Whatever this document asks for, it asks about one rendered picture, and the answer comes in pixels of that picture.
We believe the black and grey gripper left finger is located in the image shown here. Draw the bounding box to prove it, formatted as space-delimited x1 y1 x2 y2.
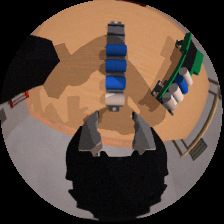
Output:
65 110 102 181

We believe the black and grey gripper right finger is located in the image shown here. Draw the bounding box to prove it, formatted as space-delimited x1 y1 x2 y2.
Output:
132 111 169 176

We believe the white short plastic bar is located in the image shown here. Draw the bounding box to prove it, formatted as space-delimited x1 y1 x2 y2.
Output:
105 93 125 106
179 67 193 87

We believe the blue plastic bar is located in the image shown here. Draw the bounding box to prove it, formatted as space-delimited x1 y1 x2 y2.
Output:
105 59 127 72
106 44 127 56
174 75 189 94
105 76 126 89

